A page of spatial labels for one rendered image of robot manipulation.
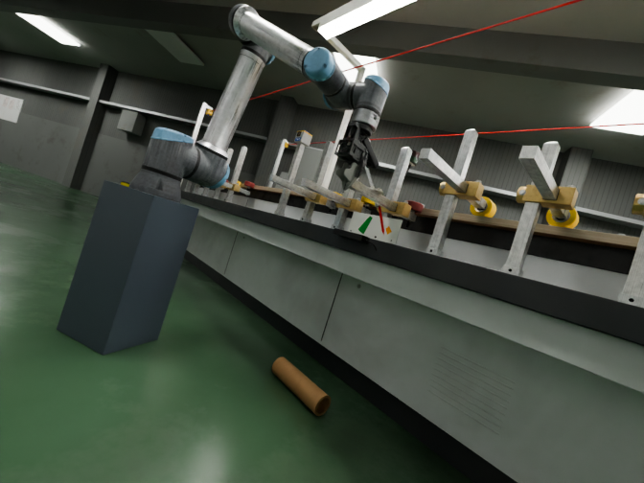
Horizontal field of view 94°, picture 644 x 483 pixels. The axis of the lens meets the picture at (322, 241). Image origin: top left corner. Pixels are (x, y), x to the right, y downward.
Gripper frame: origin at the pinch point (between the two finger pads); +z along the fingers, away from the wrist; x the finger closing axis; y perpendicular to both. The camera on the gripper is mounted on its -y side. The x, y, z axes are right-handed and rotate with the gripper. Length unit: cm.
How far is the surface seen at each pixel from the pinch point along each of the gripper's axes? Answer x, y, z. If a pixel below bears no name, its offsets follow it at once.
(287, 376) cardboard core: -16, -18, 77
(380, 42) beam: -191, -159, -229
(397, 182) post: -2.7, -28.5, -13.1
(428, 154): 26.3, -0.2, -11.6
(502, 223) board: 34, -46, -7
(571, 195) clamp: 54, -28, -13
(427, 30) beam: -150, -184, -250
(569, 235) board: 53, -46, -6
